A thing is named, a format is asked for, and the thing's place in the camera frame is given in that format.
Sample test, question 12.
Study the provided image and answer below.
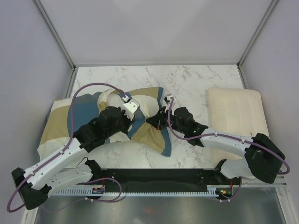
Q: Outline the aluminium extrusion rail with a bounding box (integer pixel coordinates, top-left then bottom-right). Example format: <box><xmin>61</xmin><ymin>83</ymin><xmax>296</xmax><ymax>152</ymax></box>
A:
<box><xmin>240</xmin><ymin>175</ymin><xmax>287</xmax><ymax>188</ymax></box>

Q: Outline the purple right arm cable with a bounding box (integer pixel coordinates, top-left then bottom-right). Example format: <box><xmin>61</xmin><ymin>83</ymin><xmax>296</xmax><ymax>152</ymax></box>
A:
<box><xmin>167</xmin><ymin>97</ymin><xmax>291</xmax><ymax>203</ymax></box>

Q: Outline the aluminium left frame post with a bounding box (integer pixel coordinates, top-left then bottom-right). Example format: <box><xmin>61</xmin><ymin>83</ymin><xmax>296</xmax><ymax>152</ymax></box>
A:
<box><xmin>32</xmin><ymin>0</ymin><xmax>78</xmax><ymax>72</ymax></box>

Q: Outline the white pillow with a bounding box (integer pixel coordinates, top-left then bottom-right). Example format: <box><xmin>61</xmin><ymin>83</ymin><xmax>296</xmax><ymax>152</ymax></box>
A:
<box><xmin>107</xmin><ymin>93</ymin><xmax>130</xmax><ymax>108</ymax></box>

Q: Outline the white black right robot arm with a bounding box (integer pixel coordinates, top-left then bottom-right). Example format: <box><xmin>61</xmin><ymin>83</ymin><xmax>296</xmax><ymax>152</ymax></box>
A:
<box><xmin>146</xmin><ymin>107</ymin><xmax>285</xmax><ymax>184</ymax></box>

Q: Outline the cream pillow with bear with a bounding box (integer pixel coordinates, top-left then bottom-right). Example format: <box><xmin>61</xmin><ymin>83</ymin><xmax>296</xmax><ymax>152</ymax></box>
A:
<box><xmin>205</xmin><ymin>87</ymin><xmax>278</xmax><ymax>179</ymax></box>

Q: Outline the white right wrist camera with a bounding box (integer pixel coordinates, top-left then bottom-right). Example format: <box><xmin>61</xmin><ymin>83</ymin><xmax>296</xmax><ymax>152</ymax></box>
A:
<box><xmin>164</xmin><ymin>94</ymin><xmax>174</xmax><ymax>105</ymax></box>

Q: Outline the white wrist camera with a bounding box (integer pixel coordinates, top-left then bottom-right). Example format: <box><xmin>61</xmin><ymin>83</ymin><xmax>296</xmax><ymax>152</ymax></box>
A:
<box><xmin>164</xmin><ymin>94</ymin><xmax>174</xmax><ymax>105</ymax></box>
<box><xmin>121</xmin><ymin>95</ymin><xmax>140</xmax><ymax>120</ymax></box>

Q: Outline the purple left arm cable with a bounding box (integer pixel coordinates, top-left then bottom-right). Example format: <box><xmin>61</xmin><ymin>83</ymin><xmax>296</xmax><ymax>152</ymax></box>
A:
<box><xmin>6</xmin><ymin>83</ymin><xmax>128</xmax><ymax>213</ymax></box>

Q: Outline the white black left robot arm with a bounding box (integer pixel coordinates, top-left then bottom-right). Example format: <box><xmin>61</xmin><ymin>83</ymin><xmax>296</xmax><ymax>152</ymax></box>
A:
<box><xmin>12</xmin><ymin>103</ymin><xmax>139</xmax><ymax>210</ymax></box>

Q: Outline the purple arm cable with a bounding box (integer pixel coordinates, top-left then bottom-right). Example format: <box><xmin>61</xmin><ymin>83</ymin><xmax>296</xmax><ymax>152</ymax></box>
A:
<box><xmin>167</xmin><ymin>97</ymin><xmax>291</xmax><ymax>203</ymax></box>
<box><xmin>6</xmin><ymin>83</ymin><xmax>128</xmax><ymax>213</ymax></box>

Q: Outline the aluminium right frame post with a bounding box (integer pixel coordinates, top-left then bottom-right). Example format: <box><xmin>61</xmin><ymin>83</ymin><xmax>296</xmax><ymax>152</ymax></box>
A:
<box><xmin>236</xmin><ymin>0</ymin><xmax>280</xmax><ymax>70</ymax></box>

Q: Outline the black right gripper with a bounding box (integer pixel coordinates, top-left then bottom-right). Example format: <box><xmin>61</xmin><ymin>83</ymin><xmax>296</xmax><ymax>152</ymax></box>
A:
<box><xmin>147</xmin><ymin>105</ymin><xmax>186</xmax><ymax>134</ymax></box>

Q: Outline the aluminium frame post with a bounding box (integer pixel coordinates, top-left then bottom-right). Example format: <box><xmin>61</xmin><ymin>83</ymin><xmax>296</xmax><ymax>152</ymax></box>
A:
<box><xmin>32</xmin><ymin>0</ymin><xmax>78</xmax><ymax>72</ymax></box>
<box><xmin>236</xmin><ymin>0</ymin><xmax>280</xmax><ymax>70</ymax></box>

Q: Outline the white slotted cable duct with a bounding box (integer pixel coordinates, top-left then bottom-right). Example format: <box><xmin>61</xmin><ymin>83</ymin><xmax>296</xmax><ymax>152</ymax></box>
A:
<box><xmin>53</xmin><ymin>185</ymin><xmax>219</xmax><ymax>197</ymax></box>

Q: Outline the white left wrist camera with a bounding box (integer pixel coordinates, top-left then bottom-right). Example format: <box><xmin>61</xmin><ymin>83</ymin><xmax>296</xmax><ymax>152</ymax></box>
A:
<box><xmin>121</xmin><ymin>95</ymin><xmax>140</xmax><ymax>120</ymax></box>

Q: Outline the blue beige checkered pillowcase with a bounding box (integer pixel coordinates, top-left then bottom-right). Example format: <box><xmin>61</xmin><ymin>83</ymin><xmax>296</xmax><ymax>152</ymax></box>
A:
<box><xmin>37</xmin><ymin>87</ymin><xmax>172</xmax><ymax>160</ymax></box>

